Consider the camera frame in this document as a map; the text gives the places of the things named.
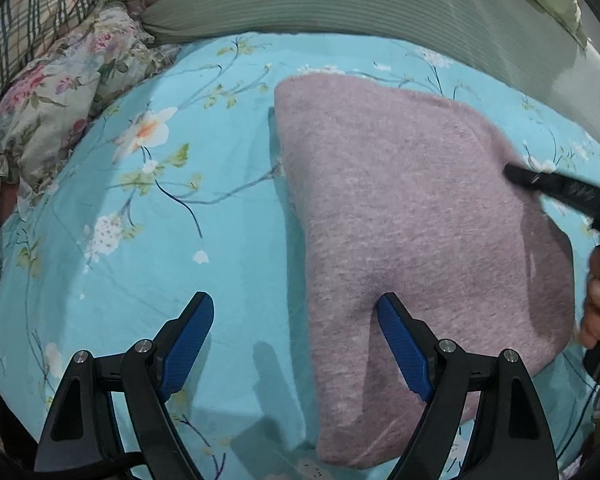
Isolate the green striped blanket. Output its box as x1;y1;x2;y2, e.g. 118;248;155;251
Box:
140;0;600;171

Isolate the black cable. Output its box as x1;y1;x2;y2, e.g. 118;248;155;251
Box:
557;372;600;466

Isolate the light blue floral quilt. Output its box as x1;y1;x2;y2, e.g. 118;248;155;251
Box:
0;30;600;480

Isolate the mauve knit garment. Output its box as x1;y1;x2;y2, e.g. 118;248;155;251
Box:
273;75;576;468

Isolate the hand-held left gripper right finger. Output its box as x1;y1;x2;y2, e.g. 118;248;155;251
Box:
377;292;561;480

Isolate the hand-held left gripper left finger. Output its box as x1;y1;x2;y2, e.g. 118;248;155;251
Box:
34;291;215;480

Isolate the plaid cloth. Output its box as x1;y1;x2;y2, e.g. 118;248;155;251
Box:
0;0;147;436

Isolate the floral ruffled pillow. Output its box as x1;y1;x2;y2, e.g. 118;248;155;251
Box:
0;0;182;211

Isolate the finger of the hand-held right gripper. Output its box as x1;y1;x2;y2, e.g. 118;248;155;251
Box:
503;162;576;201

